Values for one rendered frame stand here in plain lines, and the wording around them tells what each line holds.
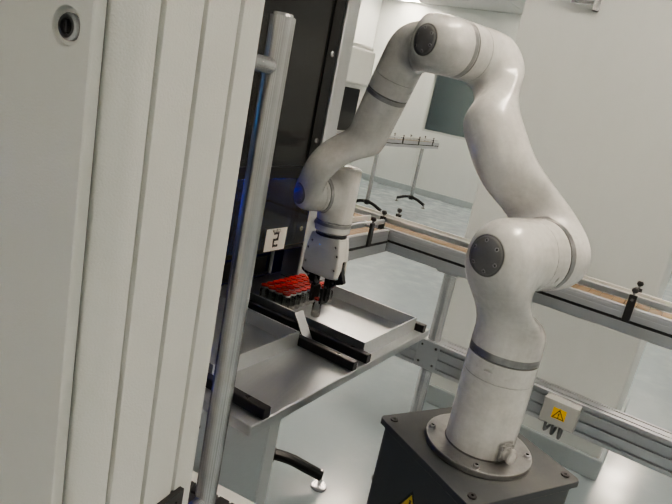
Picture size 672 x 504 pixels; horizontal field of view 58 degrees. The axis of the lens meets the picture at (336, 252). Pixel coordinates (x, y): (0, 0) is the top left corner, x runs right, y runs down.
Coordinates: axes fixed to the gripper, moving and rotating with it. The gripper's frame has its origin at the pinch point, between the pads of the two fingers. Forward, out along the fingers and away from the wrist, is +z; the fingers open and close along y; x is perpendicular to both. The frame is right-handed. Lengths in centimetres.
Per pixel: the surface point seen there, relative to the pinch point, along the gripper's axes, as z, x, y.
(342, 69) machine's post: -53, 19, -18
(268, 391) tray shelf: 6.1, -37.7, 16.4
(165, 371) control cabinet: -21, -84, 37
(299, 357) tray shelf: 6.1, -21.6, 11.4
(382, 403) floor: 94, 131, -32
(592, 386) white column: 54, 154, 52
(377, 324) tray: 5.8, 10.2, 12.1
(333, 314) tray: 5.8, 5.1, 2.1
